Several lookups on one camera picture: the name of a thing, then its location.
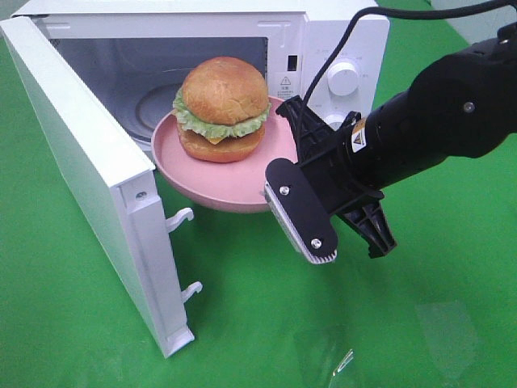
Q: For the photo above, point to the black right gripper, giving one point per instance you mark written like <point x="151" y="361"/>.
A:
<point x="340" y="166"/>

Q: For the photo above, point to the white microwave knob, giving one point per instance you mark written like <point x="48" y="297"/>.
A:
<point x="334" y="121"/>
<point x="342" y="78"/>

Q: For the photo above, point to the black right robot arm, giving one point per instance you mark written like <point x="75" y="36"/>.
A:
<point x="463" y="105"/>

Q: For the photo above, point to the glass microwave turntable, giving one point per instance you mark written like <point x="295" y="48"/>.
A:
<point x="151" y="107"/>

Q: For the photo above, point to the white lower microwave knob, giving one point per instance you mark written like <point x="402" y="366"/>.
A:
<point x="334" y="121"/>

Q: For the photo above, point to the white upper microwave knob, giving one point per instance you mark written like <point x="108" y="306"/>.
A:
<point x="342" y="78"/>

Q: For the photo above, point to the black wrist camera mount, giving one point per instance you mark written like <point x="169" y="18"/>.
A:
<point x="299" y="212"/>

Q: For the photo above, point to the white microwave oven body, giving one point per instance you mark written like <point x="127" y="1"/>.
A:
<point x="121" y="49"/>

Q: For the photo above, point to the pink round plate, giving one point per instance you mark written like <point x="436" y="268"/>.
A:
<point x="235" y="187"/>

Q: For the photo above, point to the burger with lettuce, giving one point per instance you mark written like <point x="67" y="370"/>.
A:
<point x="221" y="109"/>

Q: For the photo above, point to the white warning label sticker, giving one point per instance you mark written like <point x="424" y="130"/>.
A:
<point x="284" y="85"/>

